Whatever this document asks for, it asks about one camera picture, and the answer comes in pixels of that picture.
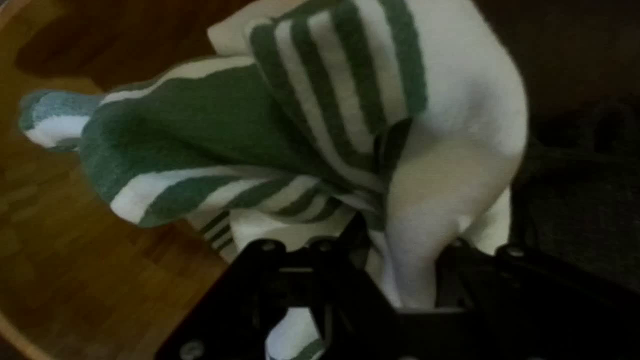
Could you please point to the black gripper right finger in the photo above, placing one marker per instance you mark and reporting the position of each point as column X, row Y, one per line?
column 532, row 300

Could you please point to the green and white striped towel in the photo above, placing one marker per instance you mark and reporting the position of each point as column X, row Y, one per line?
column 321, row 133

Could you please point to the dark grey tufted sofa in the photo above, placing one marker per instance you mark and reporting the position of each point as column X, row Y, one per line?
column 586, row 227

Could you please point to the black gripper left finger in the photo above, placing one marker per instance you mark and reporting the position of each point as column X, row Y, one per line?
column 280, row 292

